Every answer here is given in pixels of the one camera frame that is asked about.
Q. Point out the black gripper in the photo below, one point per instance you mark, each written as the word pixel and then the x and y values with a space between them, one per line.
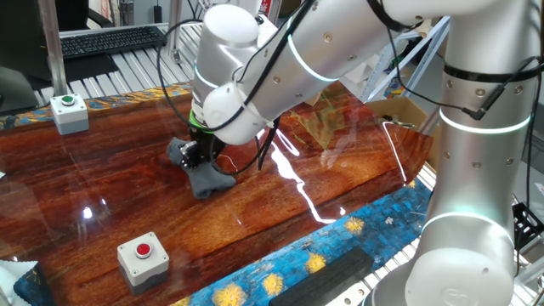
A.
pixel 206 149

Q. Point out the grey terry cloth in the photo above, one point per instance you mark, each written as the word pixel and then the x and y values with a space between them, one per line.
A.
pixel 208 180

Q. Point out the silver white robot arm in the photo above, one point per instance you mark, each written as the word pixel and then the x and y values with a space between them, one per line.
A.
pixel 476 170

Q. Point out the glossy wood print mat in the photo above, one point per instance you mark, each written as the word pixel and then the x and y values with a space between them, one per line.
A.
pixel 127 191

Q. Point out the red push button box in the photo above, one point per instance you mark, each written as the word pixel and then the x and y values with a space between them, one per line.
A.
pixel 142 263

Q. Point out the green push button box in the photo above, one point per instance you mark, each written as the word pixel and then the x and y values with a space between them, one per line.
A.
pixel 70 115

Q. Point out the black desk mat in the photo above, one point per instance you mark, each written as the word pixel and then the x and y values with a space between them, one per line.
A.
pixel 85 68

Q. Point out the black computer keyboard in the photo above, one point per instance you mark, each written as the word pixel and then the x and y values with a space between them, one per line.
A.
pixel 110 41

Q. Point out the black power adapter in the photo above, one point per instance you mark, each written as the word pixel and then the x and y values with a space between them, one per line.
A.
pixel 157 13

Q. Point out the black foam block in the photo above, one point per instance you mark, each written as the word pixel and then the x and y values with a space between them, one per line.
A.
pixel 327 280

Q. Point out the white plastic container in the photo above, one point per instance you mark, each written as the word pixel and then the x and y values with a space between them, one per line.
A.
pixel 361 74

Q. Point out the dark computer monitor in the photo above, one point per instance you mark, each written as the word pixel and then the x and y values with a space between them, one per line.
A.
pixel 19 38

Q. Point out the open cardboard box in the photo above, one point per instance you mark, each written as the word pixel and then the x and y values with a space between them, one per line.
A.
pixel 404 112

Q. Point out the white metal shelf rack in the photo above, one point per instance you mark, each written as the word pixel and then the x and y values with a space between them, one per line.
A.
pixel 421 55

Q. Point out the black plastic crate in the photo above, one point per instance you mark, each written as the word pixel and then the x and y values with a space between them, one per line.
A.
pixel 527 225

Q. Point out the aluminium frame post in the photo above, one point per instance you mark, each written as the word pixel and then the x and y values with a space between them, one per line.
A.
pixel 174 42
pixel 53 47
pixel 429 121

